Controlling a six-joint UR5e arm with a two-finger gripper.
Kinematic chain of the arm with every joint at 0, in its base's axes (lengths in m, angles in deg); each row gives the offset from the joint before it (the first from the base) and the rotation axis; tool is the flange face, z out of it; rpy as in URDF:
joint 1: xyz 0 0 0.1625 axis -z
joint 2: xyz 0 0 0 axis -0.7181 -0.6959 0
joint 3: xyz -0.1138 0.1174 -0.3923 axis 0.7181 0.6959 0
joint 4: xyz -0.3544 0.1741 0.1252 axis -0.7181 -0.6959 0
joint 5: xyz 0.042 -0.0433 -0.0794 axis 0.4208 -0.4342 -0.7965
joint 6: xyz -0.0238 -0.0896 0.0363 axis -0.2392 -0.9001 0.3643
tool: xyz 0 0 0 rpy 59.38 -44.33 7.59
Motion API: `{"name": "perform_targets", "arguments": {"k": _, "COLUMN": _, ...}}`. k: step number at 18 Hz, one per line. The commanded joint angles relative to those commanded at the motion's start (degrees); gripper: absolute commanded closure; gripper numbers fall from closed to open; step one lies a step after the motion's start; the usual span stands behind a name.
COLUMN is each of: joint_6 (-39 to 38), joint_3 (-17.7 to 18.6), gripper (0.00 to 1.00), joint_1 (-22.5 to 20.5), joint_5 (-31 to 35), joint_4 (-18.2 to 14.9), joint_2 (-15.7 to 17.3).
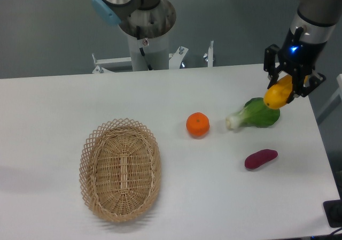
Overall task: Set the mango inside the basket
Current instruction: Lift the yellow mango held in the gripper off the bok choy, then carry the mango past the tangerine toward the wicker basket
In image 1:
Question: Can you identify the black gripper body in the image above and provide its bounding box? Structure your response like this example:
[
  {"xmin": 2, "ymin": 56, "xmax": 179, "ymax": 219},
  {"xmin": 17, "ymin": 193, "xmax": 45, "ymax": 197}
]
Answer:
[{"xmin": 277, "ymin": 30, "xmax": 326, "ymax": 75}]

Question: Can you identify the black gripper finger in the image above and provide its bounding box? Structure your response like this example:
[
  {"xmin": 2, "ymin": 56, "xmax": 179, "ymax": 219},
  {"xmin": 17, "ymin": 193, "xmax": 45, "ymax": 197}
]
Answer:
[
  {"xmin": 286, "ymin": 69, "xmax": 326, "ymax": 104},
  {"xmin": 263, "ymin": 44, "xmax": 285, "ymax": 88}
]

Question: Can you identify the yellow mango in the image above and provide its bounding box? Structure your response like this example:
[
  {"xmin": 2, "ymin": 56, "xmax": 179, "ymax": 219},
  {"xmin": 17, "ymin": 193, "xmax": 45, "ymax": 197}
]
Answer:
[{"xmin": 263, "ymin": 75, "xmax": 292, "ymax": 110}]

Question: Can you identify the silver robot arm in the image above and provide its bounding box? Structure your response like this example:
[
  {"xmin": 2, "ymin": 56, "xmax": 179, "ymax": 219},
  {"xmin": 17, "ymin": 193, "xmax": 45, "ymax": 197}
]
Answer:
[{"xmin": 263, "ymin": 0, "xmax": 341, "ymax": 110}]

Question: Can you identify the woven wicker basket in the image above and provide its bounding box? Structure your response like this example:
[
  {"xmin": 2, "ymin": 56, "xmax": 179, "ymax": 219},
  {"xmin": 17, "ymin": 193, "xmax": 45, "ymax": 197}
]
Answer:
[{"xmin": 79, "ymin": 118, "xmax": 161, "ymax": 222}]

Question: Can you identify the green bok choy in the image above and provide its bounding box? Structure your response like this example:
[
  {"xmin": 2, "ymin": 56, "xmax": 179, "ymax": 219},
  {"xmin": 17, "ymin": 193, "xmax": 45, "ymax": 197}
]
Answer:
[{"xmin": 226, "ymin": 97, "xmax": 281, "ymax": 130}]

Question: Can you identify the orange tangerine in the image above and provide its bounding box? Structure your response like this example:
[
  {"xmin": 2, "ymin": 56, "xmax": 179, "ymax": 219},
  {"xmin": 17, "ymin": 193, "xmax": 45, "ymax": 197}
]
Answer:
[{"xmin": 186, "ymin": 112, "xmax": 210, "ymax": 137}]

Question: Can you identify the purple sweet potato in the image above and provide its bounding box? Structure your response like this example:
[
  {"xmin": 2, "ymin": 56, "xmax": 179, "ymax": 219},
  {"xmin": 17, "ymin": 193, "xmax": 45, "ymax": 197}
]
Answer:
[{"xmin": 244, "ymin": 149, "xmax": 278, "ymax": 169}]

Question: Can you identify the black device at table edge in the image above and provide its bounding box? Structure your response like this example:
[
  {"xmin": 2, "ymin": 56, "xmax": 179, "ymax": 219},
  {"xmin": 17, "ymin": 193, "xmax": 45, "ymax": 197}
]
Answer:
[{"xmin": 323, "ymin": 200, "xmax": 341, "ymax": 228}]

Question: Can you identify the white frame at right edge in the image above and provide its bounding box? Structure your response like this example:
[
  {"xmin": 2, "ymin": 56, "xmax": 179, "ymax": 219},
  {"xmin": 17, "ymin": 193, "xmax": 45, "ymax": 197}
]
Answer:
[{"xmin": 316, "ymin": 74, "xmax": 341, "ymax": 125}]

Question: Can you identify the white metal base frame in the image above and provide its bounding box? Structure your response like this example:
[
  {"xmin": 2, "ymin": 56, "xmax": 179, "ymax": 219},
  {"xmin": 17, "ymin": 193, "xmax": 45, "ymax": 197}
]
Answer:
[{"xmin": 92, "ymin": 40, "xmax": 215, "ymax": 74}]

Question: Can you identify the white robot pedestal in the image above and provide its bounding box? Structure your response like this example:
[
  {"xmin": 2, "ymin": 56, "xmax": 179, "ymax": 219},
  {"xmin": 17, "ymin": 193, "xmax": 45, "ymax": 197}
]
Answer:
[{"xmin": 91, "ymin": 0, "xmax": 177, "ymax": 72}]

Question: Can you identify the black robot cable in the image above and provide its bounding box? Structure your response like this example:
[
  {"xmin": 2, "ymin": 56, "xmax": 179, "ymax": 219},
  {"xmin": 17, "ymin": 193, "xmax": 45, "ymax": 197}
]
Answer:
[{"xmin": 136, "ymin": 26, "xmax": 154, "ymax": 71}]

